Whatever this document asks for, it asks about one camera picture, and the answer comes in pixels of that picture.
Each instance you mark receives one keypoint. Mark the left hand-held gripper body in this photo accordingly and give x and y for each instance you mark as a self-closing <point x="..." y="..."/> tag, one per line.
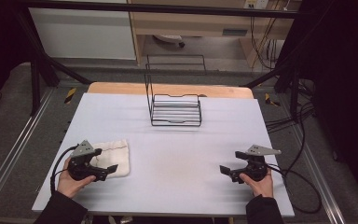
<point x="80" y="161"/>

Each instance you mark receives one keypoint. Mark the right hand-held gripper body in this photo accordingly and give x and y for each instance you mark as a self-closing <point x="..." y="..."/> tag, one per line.
<point x="254" y="165"/>

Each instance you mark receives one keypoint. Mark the white towel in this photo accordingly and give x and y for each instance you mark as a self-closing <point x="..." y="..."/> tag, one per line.
<point x="116" y="157"/>

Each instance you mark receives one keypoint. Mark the person's right hand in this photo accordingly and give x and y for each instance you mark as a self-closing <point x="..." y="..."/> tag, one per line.
<point x="261" y="186"/>

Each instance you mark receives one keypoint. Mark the person's left hand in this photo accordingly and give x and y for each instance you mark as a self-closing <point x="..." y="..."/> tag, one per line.
<point x="71" y="183"/>

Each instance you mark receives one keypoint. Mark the light grey table mat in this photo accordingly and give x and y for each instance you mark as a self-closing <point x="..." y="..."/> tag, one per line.
<point x="174" y="161"/>

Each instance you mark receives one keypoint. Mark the yellow black floor tape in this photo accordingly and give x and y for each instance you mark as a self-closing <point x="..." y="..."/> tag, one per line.
<point x="70" y="95"/>
<point x="271" y="100"/>

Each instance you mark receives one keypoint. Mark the wooden table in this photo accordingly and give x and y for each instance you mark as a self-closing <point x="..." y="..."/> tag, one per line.
<point x="118" y="88"/>

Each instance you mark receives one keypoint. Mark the black metal stand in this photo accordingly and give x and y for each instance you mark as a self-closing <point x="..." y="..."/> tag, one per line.
<point x="294" y="90"/>
<point x="35" y="81"/>

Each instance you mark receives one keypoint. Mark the white cabinet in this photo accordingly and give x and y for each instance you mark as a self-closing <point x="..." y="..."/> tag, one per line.
<point x="80" y="34"/>

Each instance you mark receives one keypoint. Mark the black curtain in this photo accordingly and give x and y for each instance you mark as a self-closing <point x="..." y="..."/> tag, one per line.
<point x="0" y="46"/>
<point x="345" y="77"/>

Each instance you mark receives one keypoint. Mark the office chair base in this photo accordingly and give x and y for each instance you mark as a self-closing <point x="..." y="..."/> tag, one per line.
<point x="169" y="39"/>

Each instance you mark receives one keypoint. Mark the light wooden desk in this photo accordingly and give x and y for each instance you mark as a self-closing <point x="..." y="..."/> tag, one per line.
<point x="199" y="25"/>

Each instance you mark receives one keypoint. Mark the aluminium floor rail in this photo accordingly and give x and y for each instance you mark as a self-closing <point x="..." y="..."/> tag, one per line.
<point x="15" y="146"/>
<point x="320" y="174"/>

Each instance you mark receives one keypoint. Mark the white wall socket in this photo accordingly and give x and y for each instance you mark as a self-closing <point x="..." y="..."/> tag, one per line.
<point x="256" y="3"/>

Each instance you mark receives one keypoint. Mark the black metal frame bar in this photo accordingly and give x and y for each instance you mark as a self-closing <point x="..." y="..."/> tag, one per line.
<point x="155" y="8"/>

